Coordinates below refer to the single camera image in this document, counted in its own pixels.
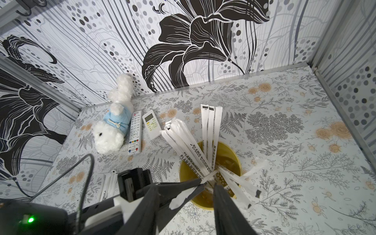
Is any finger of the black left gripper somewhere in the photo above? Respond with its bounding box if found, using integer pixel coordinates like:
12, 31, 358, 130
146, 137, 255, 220
138, 179, 204, 232

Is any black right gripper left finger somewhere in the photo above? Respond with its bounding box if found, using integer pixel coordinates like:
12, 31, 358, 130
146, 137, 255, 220
115, 184, 160, 235

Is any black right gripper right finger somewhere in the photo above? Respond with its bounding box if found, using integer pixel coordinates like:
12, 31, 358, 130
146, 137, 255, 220
213, 185, 257, 235

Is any yellow plastic cup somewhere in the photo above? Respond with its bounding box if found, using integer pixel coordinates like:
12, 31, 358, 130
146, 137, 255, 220
179, 141, 243, 211

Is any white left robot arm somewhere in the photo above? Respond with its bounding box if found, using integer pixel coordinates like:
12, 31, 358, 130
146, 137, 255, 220
1, 154, 205, 235

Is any white remote control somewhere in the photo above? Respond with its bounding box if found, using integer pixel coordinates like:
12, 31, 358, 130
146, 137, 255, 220
128, 110, 143, 155

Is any white remote with screen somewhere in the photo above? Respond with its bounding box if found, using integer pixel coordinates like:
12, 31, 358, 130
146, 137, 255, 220
142, 110, 162, 140

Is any white teddy bear blue shirt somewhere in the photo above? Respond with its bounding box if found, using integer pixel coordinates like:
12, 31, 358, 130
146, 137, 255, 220
92, 74, 134, 154

